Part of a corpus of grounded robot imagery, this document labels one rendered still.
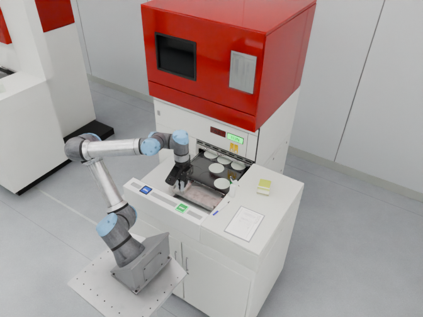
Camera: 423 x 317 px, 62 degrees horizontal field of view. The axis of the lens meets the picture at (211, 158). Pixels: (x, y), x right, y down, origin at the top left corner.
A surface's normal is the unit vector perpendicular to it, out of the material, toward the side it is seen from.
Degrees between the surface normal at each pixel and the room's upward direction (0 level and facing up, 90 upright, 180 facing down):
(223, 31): 90
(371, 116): 90
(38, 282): 0
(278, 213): 0
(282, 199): 0
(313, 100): 90
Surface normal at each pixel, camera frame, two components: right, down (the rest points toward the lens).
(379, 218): 0.03, -0.78
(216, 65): -0.54, 0.51
